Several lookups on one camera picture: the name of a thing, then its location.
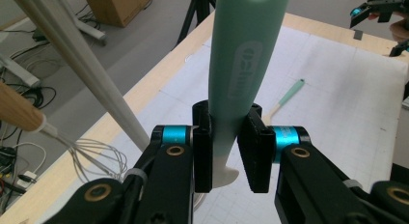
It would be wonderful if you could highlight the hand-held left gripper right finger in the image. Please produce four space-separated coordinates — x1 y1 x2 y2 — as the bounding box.
236 103 274 193

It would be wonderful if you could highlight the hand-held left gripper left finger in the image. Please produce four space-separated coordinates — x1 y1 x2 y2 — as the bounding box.
192 100 214 193

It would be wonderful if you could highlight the silicone brush with green handle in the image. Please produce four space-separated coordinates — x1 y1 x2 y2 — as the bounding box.
261 78 306 126

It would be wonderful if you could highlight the beige spatula with green handle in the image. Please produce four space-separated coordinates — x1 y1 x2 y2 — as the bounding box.
207 0 292 189

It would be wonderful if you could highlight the metal utensil stand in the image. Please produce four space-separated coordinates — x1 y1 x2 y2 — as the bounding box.
8 0 206 213

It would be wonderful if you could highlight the whisk with wooden handle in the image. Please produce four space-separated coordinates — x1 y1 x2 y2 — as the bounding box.
0 81 129 183

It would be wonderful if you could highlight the white grid mat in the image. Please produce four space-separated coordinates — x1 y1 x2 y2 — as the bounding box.
35 25 409 224

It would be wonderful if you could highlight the white metal stand leg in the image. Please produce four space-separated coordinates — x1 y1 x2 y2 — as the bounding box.
68 11 109 46
0 51 41 88

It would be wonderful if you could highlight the large cardboard box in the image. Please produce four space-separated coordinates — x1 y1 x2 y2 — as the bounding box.
81 0 153 29

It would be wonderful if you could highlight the white plug adapter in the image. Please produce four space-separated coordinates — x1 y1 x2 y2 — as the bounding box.
14 170 38 189

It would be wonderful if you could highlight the black frame post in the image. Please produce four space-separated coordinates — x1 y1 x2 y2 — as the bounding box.
175 0 218 46

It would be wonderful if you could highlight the black cable coil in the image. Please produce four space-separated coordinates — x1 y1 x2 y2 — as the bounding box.
18 83 57 110

